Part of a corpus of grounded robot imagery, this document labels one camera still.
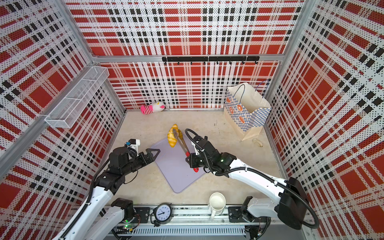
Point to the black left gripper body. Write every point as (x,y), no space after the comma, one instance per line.
(132,165)

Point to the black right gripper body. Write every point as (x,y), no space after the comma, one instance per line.
(197,161)

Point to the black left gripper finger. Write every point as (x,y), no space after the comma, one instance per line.
(145,160)
(152,154)

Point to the fake croissant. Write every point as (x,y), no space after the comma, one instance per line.
(172,139)

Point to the steel tongs red handles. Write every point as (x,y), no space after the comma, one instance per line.
(179,136)

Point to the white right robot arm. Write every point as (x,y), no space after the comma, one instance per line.
(287,198)

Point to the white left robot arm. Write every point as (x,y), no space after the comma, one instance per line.
(83,225)

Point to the blue checkered paper bag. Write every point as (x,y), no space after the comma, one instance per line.
(246,110)

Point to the lilac plastic tray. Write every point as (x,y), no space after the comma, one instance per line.
(172,164)

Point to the pink white plush toy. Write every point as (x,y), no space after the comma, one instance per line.
(152,108)

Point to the white mug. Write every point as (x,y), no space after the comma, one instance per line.
(217,204)

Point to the cream wristwatch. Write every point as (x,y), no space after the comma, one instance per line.
(258,142)

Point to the black round clock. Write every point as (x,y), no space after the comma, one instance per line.
(163,214)

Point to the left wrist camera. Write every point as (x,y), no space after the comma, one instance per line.
(133,144)

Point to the white wire mesh basket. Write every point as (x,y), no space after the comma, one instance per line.
(69,109)

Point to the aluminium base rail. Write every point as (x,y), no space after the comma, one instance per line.
(194,221)

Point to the black hook rail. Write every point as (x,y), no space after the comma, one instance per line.
(241,59)

